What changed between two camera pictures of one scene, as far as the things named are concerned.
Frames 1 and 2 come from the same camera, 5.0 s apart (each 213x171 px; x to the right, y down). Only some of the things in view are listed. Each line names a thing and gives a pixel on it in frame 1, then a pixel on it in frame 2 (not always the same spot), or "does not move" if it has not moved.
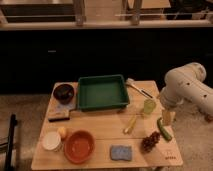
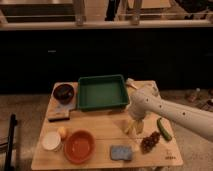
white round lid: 51,140 does not move
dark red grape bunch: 149,143 does not move
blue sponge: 121,152 does not move
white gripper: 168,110 → 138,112
